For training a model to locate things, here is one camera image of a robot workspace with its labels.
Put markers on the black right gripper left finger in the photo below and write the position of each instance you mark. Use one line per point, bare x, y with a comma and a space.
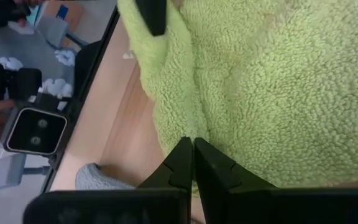
179, 174

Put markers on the black silver-rimmed table camera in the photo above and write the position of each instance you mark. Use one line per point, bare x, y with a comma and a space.
36, 130

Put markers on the black aluminium table frame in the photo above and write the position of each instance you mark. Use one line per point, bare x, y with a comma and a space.
110, 29

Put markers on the grey microfiber towel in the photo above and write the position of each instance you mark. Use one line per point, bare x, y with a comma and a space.
95, 180

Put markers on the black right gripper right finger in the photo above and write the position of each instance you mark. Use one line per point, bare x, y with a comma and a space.
216, 180

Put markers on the grey stand foot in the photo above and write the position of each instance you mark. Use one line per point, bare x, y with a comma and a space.
51, 29
2, 172

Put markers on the white crumpled paper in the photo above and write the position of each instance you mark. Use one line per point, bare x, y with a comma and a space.
65, 57
56, 87
11, 63

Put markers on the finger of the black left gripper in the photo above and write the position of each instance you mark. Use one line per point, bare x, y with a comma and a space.
152, 15

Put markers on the green microfiber towel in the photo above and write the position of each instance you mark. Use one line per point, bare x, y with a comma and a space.
275, 93

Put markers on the brown cardboard box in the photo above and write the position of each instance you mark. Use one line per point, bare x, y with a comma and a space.
73, 15

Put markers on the black handheld device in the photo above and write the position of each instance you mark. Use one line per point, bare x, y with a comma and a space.
26, 82

